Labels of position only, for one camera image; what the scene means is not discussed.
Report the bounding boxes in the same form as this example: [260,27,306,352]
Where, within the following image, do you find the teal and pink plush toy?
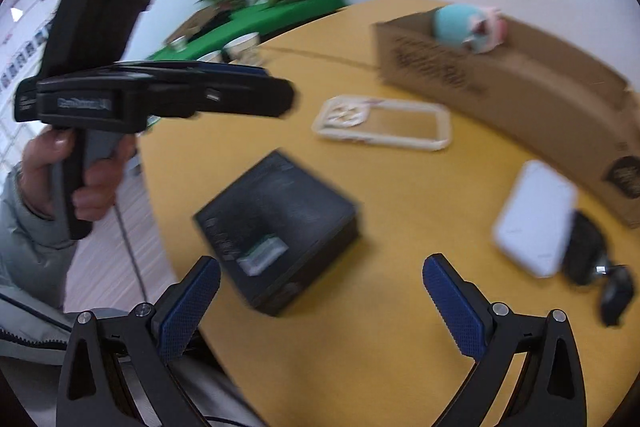
[432,3,509,56]

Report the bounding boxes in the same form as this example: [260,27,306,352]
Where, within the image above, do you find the brown carton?
[175,8,221,38]

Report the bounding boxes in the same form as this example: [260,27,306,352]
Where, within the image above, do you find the white phone case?
[311,95,453,152]

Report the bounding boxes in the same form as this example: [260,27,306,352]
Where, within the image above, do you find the person's left forearm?
[0,164,77,314]

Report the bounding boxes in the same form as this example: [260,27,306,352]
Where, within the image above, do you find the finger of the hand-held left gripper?
[192,75,296,118]
[116,60,267,78]

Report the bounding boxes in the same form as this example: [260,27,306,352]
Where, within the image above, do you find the green tablecloth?
[145,0,349,62]

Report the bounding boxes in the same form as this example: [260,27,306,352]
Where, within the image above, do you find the white power bank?
[492,160,579,279]

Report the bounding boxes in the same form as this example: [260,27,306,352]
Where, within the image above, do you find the wall chart with photos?
[0,0,69,168]

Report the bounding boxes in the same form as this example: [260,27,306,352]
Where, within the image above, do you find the person's left hand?
[22,128,137,221]

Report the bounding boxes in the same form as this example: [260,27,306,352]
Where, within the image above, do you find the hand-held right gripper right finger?
[421,253,589,427]

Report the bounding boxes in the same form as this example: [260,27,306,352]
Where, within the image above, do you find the black product box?
[193,150,362,316]

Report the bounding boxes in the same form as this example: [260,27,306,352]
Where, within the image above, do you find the thin black cable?
[113,201,151,304]

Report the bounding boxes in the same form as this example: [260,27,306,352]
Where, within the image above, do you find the cardboard box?
[371,7,640,229]

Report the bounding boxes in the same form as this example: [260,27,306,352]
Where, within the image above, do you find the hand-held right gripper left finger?
[56,255,222,427]

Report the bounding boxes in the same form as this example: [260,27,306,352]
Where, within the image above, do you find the black sunglasses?
[562,210,634,328]

